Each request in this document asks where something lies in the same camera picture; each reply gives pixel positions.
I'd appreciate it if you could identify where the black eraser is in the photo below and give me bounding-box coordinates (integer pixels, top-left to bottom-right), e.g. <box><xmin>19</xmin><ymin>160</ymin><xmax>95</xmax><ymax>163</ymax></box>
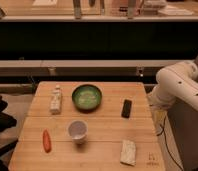
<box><xmin>121</xmin><ymin>99</ymin><xmax>132</xmax><ymax>118</ymax></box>

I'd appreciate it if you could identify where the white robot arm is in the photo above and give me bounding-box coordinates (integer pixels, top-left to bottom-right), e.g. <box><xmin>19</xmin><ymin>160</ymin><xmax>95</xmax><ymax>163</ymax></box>
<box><xmin>147</xmin><ymin>61</ymin><xmax>198</xmax><ymax>111</ymax></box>

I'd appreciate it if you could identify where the green bowl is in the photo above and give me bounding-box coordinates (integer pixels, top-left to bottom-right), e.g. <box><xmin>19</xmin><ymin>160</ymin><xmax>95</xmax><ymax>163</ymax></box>
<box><xmin>72</xmin><ymin>84</ymin><xmax>102</xmax><ymax>111</ymax></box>

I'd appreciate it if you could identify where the white tube bottle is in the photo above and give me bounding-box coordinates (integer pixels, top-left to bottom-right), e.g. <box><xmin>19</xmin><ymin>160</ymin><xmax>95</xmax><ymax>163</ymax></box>
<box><xmin>50</xmin><ymin>85</ymin><xmax>62</xmax><ymax>114</ymax></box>

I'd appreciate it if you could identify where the white cup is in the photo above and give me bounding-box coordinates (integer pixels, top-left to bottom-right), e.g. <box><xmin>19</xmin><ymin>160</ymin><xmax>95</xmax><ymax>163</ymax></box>
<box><xmin>68</xmin><ymin>120</ymin><xmax>88</xmax><ymax>145</ymax></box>

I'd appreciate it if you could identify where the orange carrot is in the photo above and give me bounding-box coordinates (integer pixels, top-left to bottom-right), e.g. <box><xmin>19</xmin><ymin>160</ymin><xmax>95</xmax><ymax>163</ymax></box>
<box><xmin>43</xmin><ymin>130</ymin><xmax>52</xmax><ymax>153</ymax></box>

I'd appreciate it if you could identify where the black cable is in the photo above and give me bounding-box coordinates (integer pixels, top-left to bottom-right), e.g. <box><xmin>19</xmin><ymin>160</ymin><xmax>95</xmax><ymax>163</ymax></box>
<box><xmin>157</xmin><ymin>114</ymin><xmax>185</xmax><ymax>171</ymax></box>

